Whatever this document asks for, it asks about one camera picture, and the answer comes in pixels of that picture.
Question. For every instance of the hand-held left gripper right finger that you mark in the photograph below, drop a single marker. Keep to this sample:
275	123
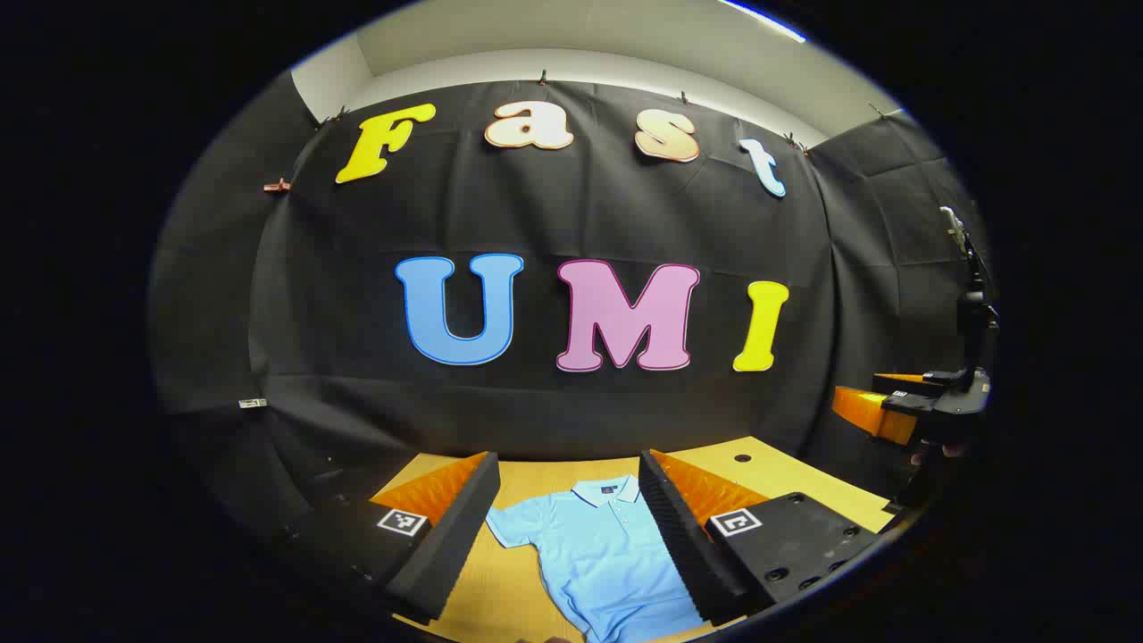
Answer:
679	545

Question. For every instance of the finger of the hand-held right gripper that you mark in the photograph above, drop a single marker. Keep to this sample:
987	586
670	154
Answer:
862	406
902	384

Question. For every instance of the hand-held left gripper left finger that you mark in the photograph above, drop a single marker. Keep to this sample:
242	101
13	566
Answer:
455	536

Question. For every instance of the light blue T-shirt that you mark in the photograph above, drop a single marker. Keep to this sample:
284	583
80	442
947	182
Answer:
598	554

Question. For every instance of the black backdrop cloth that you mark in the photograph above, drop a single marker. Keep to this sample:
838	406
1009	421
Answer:
536	205

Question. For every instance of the orange spring clamp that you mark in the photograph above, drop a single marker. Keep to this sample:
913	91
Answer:
277	186

